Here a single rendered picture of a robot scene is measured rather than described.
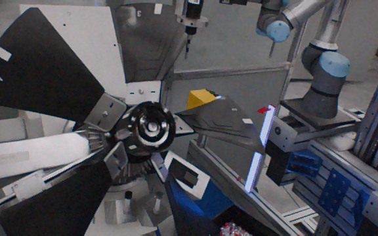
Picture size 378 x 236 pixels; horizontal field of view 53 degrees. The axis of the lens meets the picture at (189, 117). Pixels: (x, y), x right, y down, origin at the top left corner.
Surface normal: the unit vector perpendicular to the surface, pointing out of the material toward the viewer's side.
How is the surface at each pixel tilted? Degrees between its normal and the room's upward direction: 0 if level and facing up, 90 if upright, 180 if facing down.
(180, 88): 90
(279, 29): 90
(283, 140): 90
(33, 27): 69
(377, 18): 90
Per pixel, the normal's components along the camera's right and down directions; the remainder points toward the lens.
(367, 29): 0.30, 0.49
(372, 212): -0.86, 0.11
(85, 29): 0.52, -0.20
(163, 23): -0.03, -0.39
